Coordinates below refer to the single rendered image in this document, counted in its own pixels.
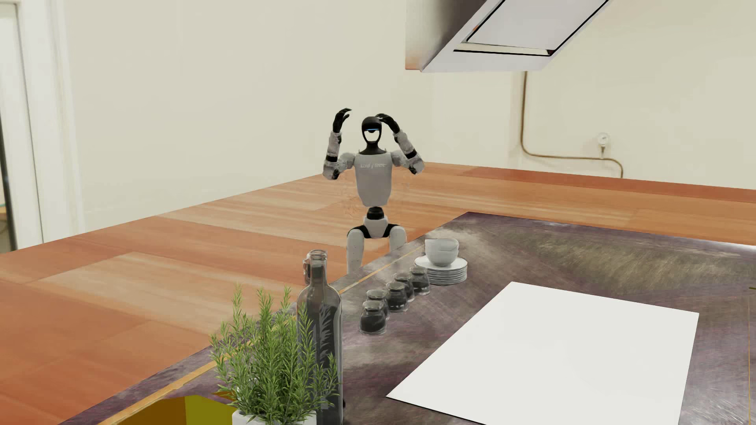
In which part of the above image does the white robot leg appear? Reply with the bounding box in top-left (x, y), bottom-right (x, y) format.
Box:
top-left (346, 224), bottom-right (371, 276)
top-left (385, 224), bottom-right (408, 254)

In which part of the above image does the steel range hood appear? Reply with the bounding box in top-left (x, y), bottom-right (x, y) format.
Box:
top-left (405, 0), bottom-right (612, 73)

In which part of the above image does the white flat cooktop panel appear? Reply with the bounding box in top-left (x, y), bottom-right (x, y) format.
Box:
top-left (386, 281), bottom-right (700, 425)

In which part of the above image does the brown wall cable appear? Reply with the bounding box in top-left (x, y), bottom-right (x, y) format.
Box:
top-left (520, 72), bottom-right (624, 179)

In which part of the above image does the black robot head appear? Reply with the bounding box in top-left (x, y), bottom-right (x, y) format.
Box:
top-left (361, 116), bottom-right (384, 155)

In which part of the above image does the stack of white plates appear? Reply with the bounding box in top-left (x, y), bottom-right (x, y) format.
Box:
top-left (414, 255), bottom-right (469, 286)

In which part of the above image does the white plant pot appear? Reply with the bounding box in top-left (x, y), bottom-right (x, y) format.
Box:
top-left (232, 410), bottom-right (317, 425)

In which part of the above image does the dark glass bottle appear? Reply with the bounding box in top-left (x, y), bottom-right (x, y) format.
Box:
top-left (296, 249), bottom-right (344, 409)

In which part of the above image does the yellow box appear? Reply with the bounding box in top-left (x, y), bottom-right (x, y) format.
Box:
top-left (117, 394), bottom-right (237, 425)

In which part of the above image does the white left robot leg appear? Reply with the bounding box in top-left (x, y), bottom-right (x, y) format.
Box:
top-left (385, 224), bottom-right (408, 254)

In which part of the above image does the grey white robot torso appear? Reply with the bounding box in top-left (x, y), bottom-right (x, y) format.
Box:
top-left (353, 150), bottom-right (395, 240)

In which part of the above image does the white door frame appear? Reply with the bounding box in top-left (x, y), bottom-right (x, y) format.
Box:
top-left (0, 0), bottom-right (83, 253)

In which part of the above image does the green rosemary plant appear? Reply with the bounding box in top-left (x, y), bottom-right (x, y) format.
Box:
top-left (209, 285), bottom-right (341, 425)

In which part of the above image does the white right robot leg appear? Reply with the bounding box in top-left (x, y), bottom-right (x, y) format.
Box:
top-left (346, 224), bottom-right (371, 276)

